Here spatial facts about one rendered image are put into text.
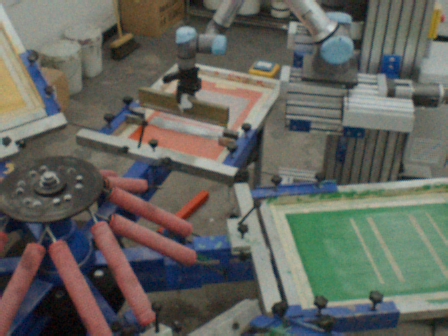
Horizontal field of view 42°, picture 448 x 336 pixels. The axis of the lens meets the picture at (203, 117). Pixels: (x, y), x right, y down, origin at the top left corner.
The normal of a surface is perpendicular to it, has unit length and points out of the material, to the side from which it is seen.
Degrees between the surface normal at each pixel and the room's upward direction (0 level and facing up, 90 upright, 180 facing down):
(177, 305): 0
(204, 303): 0
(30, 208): 0
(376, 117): 90
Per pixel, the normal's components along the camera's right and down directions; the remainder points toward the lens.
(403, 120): -0.19, 0.51
